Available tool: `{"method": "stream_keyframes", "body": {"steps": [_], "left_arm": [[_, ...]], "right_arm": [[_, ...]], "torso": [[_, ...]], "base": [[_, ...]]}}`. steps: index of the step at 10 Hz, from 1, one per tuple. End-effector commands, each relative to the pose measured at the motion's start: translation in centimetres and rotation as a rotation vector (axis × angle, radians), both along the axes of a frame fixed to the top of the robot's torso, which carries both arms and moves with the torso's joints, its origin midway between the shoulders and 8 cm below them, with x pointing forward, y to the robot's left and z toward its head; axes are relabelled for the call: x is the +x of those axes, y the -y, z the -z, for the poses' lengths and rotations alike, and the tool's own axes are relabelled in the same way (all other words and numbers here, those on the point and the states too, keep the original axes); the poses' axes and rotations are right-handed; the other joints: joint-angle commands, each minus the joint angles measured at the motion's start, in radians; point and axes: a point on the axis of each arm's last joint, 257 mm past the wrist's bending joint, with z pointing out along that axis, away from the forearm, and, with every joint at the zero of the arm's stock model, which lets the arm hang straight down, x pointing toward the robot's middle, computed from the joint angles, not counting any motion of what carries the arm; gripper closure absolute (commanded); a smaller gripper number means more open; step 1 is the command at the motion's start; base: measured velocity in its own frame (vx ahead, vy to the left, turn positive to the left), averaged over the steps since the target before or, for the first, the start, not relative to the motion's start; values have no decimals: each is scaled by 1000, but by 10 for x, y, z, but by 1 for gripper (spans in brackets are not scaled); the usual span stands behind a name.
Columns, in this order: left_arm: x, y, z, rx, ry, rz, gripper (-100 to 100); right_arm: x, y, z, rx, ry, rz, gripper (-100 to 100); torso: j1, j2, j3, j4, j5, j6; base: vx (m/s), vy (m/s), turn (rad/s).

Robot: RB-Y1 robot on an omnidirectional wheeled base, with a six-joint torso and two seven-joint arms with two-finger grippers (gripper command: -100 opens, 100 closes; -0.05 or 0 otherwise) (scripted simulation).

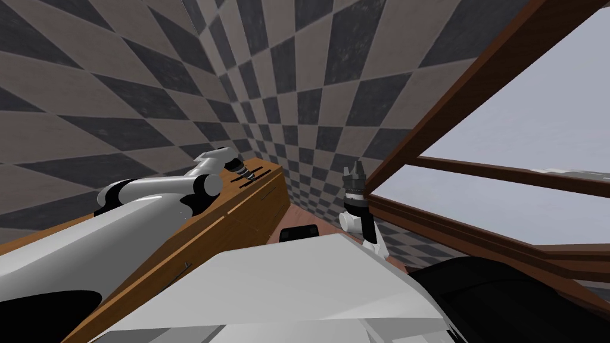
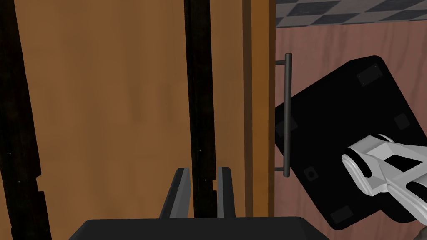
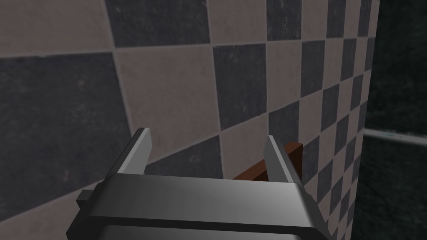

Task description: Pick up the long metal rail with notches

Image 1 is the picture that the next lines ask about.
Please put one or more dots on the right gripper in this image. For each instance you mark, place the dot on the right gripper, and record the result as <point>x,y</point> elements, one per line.
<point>354,183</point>

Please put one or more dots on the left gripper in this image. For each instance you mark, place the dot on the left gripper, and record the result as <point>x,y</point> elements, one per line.
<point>237,167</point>

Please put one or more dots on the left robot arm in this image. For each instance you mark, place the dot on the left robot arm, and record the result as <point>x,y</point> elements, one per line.
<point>71,247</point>

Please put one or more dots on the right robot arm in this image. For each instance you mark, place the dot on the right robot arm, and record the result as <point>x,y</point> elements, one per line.
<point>500,305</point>

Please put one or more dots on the brown wooden cabinet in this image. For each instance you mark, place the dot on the brown wooden cabinet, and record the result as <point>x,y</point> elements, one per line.
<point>228,224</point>

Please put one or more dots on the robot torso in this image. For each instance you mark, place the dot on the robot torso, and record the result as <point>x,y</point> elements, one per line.
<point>295,286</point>

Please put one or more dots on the brown framed window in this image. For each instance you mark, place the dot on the brown framed window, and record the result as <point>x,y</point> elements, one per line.
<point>476,81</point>

